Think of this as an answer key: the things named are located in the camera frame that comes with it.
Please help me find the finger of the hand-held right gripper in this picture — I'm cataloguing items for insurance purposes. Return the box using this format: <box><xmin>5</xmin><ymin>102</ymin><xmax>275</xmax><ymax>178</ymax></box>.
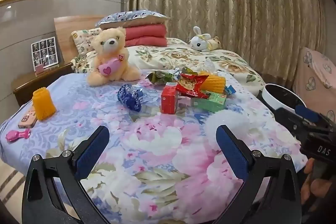
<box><xmin>273</xmin><ymin>107</ymin><xmax>311</xmax><ymax>141</ymax></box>
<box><xmin>294</xmin><ymin>105</ymin><xmax>328</xmax><ymax>123</ymax></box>

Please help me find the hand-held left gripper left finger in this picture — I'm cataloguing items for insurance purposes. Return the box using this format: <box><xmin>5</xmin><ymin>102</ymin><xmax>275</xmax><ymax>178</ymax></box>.
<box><xmin>22</xmin><ymin>125</ymin><xmax>116</xmax><ymax>224</ymax></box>

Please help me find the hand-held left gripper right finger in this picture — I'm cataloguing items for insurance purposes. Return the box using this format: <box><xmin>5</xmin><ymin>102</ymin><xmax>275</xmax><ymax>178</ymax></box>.
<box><xmin>210</xmin><ymin>124</ymin><xmax>302</xmax><ymax>224</ymax></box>

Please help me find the blue white wrapper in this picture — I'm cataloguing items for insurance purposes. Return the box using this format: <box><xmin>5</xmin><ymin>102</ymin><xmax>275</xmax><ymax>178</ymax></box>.
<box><xmin>117</xmin><ymin>84</ymin><xmax>147</xmax><ymax>112</ymax></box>

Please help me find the yellow foam net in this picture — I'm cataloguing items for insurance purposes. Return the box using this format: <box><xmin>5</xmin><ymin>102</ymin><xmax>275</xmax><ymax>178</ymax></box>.
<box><xmin>32</xmin><ymin>88</ymin><xmax>57</xmax><ymax>120</ymax></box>
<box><xmin>198</xmin><ymin>70</ymin><xmax>227</xmax><ymax>94</ymax></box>

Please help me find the red drink carton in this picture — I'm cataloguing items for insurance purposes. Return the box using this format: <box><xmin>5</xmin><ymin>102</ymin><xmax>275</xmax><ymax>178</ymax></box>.
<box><xmin>161</xmin><ymin>82</ymin><xmax>180</xmax><ymax>115</ymax></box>

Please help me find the green foil wrapper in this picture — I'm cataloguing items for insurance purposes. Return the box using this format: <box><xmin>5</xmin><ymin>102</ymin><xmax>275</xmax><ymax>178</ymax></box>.
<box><xmin>146</xmin><ymin>70</ymin><xmax>181</xmax><ymax>86</ymax></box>

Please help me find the person's right hand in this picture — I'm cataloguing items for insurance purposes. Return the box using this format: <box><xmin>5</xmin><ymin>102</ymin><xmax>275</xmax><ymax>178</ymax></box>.
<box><xmin>301</xmin><ymin>158</ymin><xmax>336</xmax><ymax>205</ymax></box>

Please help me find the pink heart print cloth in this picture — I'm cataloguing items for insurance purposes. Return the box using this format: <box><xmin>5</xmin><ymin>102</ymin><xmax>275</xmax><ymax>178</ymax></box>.
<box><xmin>291</xmin><ymin>47</ymin><xmax>336</xmax><ymax>122</ymax></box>

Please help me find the green drink carton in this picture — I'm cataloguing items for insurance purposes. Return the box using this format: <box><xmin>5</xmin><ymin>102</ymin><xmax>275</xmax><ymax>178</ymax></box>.
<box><xmin>190</xmin><ymin>91</ymin><xmax>227</xmax><ymax>113</ymax></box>

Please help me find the small blue wrapper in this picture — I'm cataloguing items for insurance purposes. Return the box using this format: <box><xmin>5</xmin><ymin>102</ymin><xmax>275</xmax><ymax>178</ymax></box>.
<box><xmin>223</xmin><ymin>85</ymin><xmax>237</xmax><ymax>96</ymax></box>

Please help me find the blue pink floral blanket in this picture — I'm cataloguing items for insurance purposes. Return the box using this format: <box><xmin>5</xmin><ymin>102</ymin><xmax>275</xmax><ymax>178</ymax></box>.
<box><xmin>0</xmin><ymin>68</ymin><xmax>309</xmax><ymax>224</ymax></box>

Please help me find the pink plastic toy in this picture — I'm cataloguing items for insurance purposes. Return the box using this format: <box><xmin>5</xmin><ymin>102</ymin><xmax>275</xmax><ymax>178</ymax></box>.
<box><xmin>6</xmin><ymin>128</ymin><xmax>31</xmax><ymax>143</ymax></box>

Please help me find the red snack bag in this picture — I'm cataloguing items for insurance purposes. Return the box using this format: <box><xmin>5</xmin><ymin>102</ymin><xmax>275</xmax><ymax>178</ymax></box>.
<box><xmin>175</xmin><ymin>72</ymin><xmax>210</xmax><ymax>100</ymax></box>

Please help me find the clear plastic bag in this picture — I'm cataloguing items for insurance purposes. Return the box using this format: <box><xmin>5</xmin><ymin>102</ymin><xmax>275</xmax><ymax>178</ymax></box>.
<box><xmin>196</xmin><ymin>57</ymin><xmax>219</xmax><ymax>76</ymax></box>

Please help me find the wooden nightstand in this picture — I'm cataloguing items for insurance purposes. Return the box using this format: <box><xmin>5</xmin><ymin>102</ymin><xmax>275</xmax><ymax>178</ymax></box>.
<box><xmin>13</xmin><ymin>61</ymin><xmax>75</xmax><ymax>107</ymax></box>

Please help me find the tan bear plush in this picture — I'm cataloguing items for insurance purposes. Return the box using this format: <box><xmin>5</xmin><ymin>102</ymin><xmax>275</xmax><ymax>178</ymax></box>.
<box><xmin>207</xmin><ymin>36</ymin><xmax>222</xmax><ymax>51</ymax></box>

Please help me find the beige teddy bear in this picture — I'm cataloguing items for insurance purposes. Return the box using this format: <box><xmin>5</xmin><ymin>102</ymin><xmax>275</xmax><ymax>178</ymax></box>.
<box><xmin>87</xmin><ymin>26</ymin><xmax>141</xmax><ymax>86</ymax></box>

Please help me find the cartoon print pillow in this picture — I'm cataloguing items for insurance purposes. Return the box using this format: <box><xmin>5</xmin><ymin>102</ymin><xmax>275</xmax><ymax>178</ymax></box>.
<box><xmin>70</xmin><ymin>27</ymin><xmax>103</xmax><ymax>73</ymax></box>

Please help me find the wooden headboard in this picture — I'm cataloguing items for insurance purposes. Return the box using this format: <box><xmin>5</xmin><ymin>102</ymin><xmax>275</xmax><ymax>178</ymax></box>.
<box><xmin>54</xmin><ymin>15</ymin><xmax>105</xmax><ymax>64</ymax></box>

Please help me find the white bunny plush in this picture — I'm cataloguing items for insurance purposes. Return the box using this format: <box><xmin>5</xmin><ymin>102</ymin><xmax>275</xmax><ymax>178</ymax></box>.
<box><xmin>189</xmin><ymin>26</ymin><xmax>214</xmax><ymax>52</ymax></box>

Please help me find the beige floral quilt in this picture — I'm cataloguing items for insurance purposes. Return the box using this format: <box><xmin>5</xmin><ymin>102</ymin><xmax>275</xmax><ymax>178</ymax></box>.
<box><xmin>71</xmin><ymin>38</ymin><xmax>265</xmax><ymax>98</ymax></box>

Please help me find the folded red quilt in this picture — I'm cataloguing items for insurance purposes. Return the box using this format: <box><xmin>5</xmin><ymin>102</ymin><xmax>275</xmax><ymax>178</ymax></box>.
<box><xmin>123</xmin><ymin>24</ymin><xmax>168</xmax><ymax>48</ymax></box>

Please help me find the blue patterned pillow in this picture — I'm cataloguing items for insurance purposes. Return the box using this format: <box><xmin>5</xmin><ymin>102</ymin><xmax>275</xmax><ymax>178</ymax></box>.
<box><xmin>95</xmin><ymin>10</ymin><xmax>171</xmax><ymax>30</ymax></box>

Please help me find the beige patterned curtain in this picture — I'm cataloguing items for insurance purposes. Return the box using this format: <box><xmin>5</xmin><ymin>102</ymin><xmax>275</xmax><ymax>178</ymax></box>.
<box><xmin>121</xmin><ymin>0</ymin><xmax>327</xmax><ymax>88</ymax></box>

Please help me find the black photo frame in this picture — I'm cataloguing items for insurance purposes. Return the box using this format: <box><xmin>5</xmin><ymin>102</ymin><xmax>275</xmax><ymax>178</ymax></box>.
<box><xmin>31</xmin><ymin>36</ymin><xmax>63</xmax><ymax>72</ymax></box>

